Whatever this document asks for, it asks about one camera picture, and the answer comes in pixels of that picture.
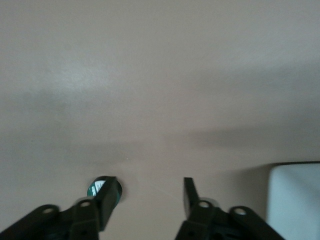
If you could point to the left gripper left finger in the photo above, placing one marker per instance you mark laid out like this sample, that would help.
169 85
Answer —
82 220

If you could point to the small white lidded bin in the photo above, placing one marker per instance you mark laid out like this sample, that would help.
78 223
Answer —
295 200

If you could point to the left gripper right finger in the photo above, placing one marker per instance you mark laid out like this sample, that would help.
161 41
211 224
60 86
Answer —
212 225

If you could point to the round black green disc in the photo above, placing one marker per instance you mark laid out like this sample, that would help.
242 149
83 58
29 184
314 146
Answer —
93 188

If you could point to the brown table cover sheet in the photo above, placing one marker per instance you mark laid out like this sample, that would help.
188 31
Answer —
160 75

